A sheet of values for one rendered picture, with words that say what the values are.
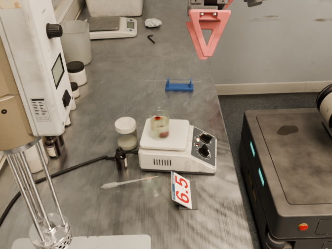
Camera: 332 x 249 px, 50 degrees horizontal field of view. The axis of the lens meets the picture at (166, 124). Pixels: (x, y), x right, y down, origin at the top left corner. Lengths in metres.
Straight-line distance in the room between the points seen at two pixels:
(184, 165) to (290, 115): 1.04
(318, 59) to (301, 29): 0.28
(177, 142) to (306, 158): 0.85
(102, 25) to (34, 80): 1.34
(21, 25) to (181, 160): 0.61
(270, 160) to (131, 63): 0.72
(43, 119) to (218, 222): 0.52
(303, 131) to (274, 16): 0.94
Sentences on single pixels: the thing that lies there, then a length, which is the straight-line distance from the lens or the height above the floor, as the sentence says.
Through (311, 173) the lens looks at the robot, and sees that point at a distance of 1.57.
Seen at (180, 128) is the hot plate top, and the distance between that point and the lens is 0.94.
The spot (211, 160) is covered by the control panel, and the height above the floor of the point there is 0.79.
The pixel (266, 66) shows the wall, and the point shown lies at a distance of 2.60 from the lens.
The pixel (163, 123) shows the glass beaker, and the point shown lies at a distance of 0.87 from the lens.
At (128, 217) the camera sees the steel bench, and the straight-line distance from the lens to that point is 0.85.
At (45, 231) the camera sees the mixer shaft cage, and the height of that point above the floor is 0.93.
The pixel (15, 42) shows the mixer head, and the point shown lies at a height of 1.27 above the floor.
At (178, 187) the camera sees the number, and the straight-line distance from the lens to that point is 0.86.
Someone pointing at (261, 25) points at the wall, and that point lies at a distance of 2.45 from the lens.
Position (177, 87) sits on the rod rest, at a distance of 1.26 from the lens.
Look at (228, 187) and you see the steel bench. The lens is 0.91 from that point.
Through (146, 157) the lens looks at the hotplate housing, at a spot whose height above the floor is 0.80.
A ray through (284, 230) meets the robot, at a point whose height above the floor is 0.27.
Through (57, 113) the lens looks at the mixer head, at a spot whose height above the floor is 1.18.
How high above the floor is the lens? 1.42
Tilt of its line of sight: 37 degrees down
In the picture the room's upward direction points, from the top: 2 degrees counter-clockwise
